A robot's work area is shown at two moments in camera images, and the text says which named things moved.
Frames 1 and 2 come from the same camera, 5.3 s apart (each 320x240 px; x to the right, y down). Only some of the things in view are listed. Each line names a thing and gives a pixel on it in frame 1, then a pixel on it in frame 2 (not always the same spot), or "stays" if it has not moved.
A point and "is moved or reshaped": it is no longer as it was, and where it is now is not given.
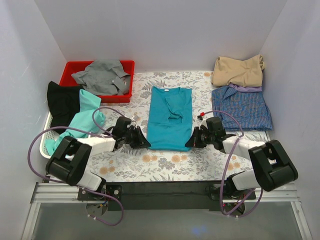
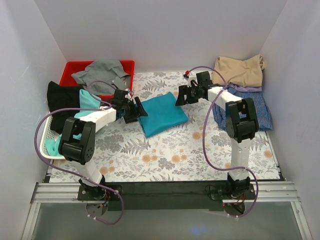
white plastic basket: x=52 y=135 stays
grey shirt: x=104 y=77 stays
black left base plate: x=114 y=191 stays
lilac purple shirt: x=246 y=89 stays
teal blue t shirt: x=170 y=118 is moved or reshaped
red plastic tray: x=71 y=67 stays
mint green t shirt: x=82 y=119 stays
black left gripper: x=136 y=139 to x=133 y=111
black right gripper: x=199 y=138 to x=187 y=94
